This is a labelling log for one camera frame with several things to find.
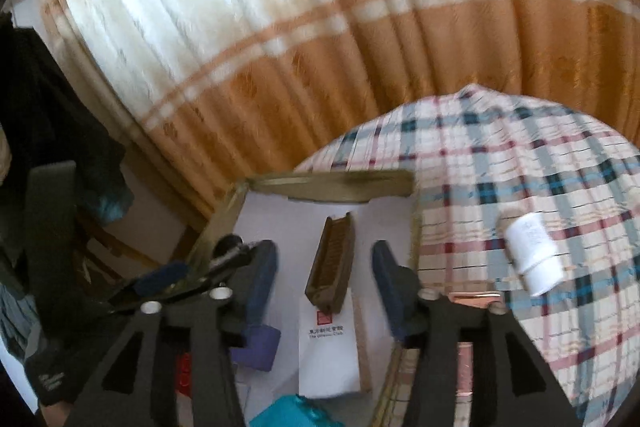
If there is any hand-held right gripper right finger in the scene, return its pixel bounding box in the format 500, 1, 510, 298
371, 239, 583, 427

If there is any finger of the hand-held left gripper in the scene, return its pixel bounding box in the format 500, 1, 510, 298
165, 234, 254, 299
107, 262, 189, 314

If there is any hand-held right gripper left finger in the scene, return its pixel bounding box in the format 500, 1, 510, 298
65, 239, 279, 427

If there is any cardboard box with white lining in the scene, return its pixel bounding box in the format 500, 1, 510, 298
185, 169, 423, 427

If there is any brown comb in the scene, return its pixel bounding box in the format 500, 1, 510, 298
305, 213, 357, 312

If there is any purple toy block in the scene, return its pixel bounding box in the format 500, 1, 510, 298
231, 324, 281, 372

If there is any white and tan box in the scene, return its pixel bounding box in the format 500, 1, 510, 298
298, 287, 373, 400

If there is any teal toy block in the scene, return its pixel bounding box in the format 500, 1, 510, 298
248, 394, 361, 427

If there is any person's left hand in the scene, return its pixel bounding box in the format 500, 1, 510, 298
25, 337, 108, 408

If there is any wooden chair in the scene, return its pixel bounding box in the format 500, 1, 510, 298
75, 207, 201, 289

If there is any dark cloth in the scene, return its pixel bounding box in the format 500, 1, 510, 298
0, 14, 128, 258

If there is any white plastic bottle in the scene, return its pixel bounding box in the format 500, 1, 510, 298
504, 213, 563, 298

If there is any plaid tablecloth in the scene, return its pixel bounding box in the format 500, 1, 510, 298
292, 84, 640, 427

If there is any cream and orange curtain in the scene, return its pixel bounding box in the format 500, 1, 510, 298
30, 0, 640, 228

